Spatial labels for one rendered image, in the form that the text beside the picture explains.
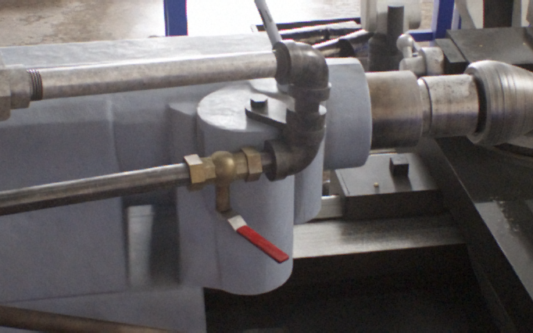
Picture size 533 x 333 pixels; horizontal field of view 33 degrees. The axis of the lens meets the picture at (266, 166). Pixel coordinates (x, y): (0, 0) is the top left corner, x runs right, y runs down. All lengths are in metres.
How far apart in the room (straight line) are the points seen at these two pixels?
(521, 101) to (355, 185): 0.34
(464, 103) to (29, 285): 0.46
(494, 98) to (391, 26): 1.00
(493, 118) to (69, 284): 0.44
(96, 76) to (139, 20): 3.41
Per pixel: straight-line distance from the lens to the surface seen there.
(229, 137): 0.74
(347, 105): 0.86
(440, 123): 0.91
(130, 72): 0.65
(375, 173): 1.22
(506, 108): 0.92
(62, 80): 0.63
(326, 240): 1.16
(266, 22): 0.80
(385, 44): 1.92
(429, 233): 1.19
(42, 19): 4.14
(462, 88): 0.92
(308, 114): 0.72
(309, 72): 0.71
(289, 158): 0.73
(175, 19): 2.71
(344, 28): 3.13
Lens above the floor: 1.52
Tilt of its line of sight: 32 degrees down
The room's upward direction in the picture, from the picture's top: straight up
